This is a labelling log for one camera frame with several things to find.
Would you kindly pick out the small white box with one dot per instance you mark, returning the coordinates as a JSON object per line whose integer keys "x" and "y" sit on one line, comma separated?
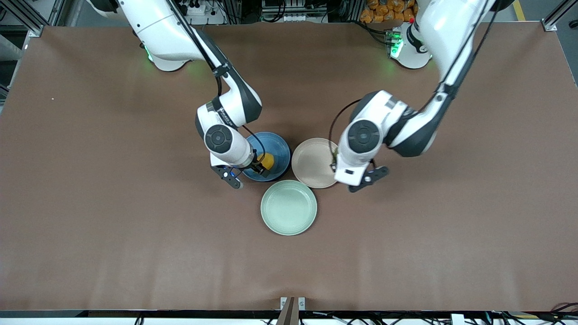
{"x": 457, "y": 319}

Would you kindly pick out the white power strip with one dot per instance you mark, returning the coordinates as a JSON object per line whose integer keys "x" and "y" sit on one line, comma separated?
{"x": 203, "y": 11}

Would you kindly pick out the pale green plate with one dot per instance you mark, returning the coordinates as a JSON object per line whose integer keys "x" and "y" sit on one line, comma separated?
{"x": 289, "y": 207}

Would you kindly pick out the blue plate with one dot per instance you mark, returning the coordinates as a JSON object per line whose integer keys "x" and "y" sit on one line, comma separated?
{"x": 275, "y": 144}

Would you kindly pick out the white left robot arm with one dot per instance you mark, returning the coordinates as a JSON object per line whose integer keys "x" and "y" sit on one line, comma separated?
{"x": 447, "y": 27}

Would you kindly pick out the brown table cover sheet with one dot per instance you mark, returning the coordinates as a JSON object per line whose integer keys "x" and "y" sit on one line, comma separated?
{"x": 135, "y": 262}

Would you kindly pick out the grey metal camera bracket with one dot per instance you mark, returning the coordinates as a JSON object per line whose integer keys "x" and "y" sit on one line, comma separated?
{"x": 292, "y": 316}

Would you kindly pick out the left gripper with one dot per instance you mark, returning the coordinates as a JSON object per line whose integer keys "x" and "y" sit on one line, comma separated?
{"x": 333, "y": 167}

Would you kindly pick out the bag of orange snacks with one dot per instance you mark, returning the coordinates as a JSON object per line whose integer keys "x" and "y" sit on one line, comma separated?
{"x": 384, "y": 11}

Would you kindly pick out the beige plate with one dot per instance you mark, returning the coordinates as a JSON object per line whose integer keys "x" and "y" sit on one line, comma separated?
{"x": 311, "y": 162}

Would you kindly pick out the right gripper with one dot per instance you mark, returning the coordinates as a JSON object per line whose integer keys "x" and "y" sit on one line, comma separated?
{"x": 258, "y": 167}

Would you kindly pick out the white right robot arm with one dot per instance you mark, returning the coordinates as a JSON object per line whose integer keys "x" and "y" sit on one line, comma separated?
{"x": 158, "y": 27}

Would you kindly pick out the yellow lemon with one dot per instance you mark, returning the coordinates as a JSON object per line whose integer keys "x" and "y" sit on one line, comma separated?
{"x": 267, "y": 160}

